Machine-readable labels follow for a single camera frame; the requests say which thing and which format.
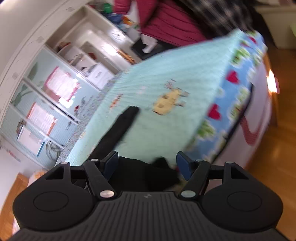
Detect white overhead cabinets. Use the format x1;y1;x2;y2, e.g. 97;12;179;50
0;0;93;121

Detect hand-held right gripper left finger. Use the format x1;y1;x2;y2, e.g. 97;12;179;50
43;150;119;201

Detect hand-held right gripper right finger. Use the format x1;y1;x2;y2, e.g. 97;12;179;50
176;151;252;201

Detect beige storage box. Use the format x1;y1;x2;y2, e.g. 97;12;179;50
255;4;296;49

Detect black armchair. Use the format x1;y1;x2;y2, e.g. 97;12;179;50
130;34;167;62

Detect light green waste bin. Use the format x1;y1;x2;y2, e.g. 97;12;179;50
287;23;296;40

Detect green bag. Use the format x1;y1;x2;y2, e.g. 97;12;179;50
101;2;114;14

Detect mint bee print quilt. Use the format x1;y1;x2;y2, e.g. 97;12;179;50
66;29;269;168

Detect blue bag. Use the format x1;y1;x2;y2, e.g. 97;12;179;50
108;12;123;24

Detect pink border poster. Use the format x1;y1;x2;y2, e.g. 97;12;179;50
43;66;82;103

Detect wooden headboard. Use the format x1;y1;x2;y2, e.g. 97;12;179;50
0;173;31;238

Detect black pants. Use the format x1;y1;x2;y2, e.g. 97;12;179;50
90;106;184;193

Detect orange border poster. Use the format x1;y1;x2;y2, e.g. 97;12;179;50
26;101;57;136

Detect dark red padded jacket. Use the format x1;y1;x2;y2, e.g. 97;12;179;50
113;0;208;48

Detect lilac dotted bedsheet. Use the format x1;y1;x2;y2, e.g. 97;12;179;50
57;76;130;163

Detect white chart poster blue border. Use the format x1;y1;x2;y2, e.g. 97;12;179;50
16;126;46;157

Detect floral rolled duvet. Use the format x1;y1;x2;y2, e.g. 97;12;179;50
26;169;51;189

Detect sliding door wardrobe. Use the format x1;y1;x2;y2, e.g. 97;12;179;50
0;44;110;168

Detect white shelf unit with drawers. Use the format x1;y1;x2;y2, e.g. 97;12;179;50
46;4;144;91

